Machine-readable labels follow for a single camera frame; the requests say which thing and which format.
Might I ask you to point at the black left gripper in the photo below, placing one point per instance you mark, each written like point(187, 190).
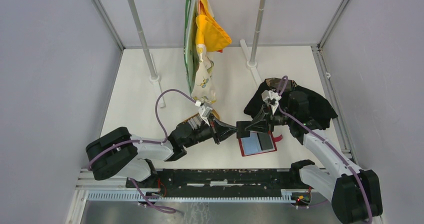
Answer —
point(225, 135)

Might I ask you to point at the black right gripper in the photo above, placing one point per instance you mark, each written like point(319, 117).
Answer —
point(258, 124)

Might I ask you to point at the black credit card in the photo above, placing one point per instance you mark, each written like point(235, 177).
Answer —
point(265, 141)
point(243, 129)

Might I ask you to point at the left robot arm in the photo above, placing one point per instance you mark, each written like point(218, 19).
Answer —
point(120, 153)

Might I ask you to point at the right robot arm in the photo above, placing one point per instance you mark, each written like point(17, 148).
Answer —
point(354, 192)

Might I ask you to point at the right metal rack pole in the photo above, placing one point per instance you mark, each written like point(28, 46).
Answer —
point(250, 54)

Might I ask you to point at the metal rack pole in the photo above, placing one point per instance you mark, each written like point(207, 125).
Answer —
point(154, 78)
point(250, 54)

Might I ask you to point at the black shirt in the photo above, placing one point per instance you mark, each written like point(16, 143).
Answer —
point(319, 107)

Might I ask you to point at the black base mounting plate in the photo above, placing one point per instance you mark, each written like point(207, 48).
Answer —
point(222, 183)

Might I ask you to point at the green hanging cloth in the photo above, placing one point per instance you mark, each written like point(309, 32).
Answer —
point(189, 48)

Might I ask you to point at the yellow floral hanging cloth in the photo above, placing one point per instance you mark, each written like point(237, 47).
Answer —
point(209, 37)

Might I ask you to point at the left metal rack pole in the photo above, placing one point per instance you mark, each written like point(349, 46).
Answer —
point(154, 78)

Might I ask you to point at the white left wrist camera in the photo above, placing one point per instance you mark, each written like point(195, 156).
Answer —
point(204, 110)

